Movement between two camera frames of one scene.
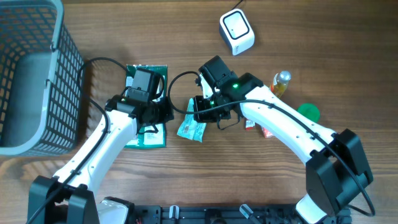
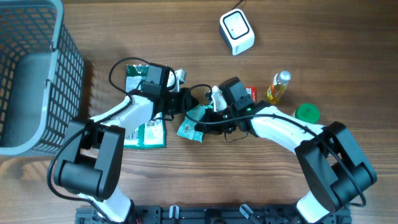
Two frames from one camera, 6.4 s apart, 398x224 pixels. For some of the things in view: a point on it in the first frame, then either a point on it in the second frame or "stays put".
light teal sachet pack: (189, 128) stays put
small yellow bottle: (280, 83) stays put
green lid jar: (310, 111) stays put
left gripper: (167, 111) -> (187, 96)
